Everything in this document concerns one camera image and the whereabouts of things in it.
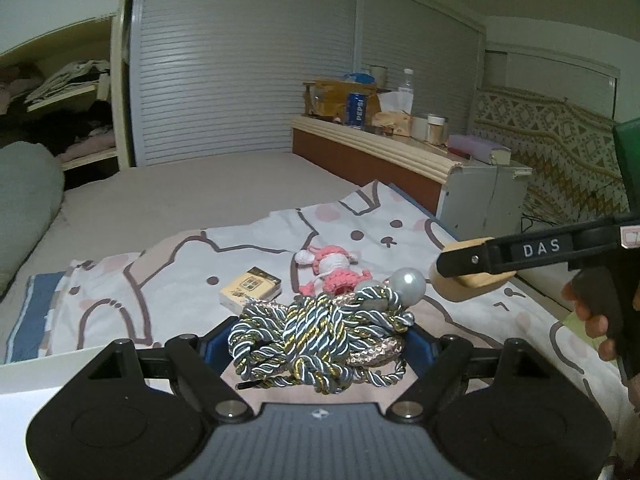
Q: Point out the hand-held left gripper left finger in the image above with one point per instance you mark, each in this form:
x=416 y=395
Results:
x=220 y=342

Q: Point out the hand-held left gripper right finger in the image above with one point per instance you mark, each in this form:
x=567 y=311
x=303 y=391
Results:
x=422 y=352

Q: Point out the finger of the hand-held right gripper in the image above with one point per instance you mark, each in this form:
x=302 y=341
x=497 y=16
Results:
x=465 y=260

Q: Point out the oval wooden box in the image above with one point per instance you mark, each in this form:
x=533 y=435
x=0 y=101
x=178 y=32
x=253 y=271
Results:
x=465 y=289

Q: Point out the person's right hand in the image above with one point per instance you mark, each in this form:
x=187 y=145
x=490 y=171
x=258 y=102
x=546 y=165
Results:
x=595 y=327

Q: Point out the white nightstand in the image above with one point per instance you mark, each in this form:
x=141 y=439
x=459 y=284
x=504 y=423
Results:
x=475 y=200

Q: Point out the small yellow card box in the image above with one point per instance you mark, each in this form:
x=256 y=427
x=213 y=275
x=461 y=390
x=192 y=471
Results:
x=250 y=286

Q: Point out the printed cartoon blanket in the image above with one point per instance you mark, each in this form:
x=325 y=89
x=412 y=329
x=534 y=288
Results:
x=175 y=280

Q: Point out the yellow green cloth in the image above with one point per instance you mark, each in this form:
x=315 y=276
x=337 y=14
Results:
x=575 y=321

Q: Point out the small red object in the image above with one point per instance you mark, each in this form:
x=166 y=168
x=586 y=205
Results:
x=456 y=152

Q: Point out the purple book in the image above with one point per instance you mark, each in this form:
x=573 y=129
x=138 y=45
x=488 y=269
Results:
x=472 y=147

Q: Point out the patterned woven throw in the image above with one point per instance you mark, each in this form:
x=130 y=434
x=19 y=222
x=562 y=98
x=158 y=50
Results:
x=550 y=140

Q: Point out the pink white crochet doll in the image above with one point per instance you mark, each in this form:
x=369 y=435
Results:
x=332 y=262

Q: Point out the toothpick jar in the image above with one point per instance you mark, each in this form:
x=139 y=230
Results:
x=437 y=131

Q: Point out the small white cup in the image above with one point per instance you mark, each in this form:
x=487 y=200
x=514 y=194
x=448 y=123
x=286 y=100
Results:
x=419 y=128

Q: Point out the bed with beige sheet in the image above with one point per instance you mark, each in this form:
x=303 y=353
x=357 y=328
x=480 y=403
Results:
x=200 y=190

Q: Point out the tissue pack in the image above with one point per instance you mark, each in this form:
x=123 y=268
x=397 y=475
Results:
x=392 y=120

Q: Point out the clear plastic bottle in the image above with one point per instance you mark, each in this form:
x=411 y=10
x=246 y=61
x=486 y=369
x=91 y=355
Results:
x=406 y=87

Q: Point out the blue soda can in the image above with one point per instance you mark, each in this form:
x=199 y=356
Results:
x=357 y=109

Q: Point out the grey cup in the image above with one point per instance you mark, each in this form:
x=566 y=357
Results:
x=378 y=74

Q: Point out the blue plastic bag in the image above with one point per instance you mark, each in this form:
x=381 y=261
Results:
x=359 y=78

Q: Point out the brown cardboard box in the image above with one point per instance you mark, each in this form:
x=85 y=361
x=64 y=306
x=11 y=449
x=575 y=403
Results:
x=325 y=100

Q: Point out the narrow slatted wardrobe door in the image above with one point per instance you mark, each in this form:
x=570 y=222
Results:
x=425 y=35

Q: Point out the pink folded cloth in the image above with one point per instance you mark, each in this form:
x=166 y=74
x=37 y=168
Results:
x=87 y=147

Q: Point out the dark clothes pile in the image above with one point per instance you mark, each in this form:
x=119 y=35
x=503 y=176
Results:
x=70 y=127

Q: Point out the wide slatted wardrobe door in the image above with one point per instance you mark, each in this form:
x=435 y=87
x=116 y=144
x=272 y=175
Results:
x=240 y=75

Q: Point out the cream open shelf unit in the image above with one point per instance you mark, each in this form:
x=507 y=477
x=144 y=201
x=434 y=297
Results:
x=120 y=85

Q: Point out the beige folded clothes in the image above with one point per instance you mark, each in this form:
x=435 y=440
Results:
x=70 y=80

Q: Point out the pink clothes pile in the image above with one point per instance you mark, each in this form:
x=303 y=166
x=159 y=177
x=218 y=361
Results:
x=15 y=87

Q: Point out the white wall cabinet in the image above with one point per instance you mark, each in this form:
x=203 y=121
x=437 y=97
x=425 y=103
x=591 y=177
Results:
x=550 y=80

